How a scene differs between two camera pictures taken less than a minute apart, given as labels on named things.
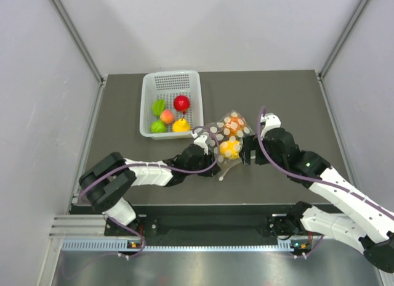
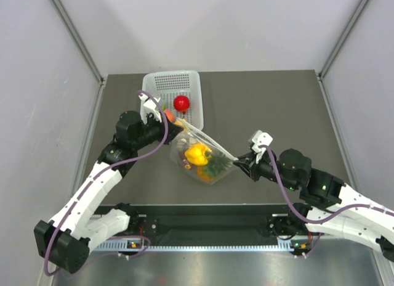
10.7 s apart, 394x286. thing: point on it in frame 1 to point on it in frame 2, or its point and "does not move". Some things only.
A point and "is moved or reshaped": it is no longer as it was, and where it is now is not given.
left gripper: (212, 172) to (173, 130)
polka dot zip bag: (226, 137) is moved or reshaped
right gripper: (250, 143) to (249, 166)
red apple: (181, 103) does not move
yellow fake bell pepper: (230, 149) is moved or reshaped
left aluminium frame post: (68, 20) does not move
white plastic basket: (167, 85) does not move
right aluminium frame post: (358, 13) does not move
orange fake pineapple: (234, 127) is moved or reshaped
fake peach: (167, 116) does not move
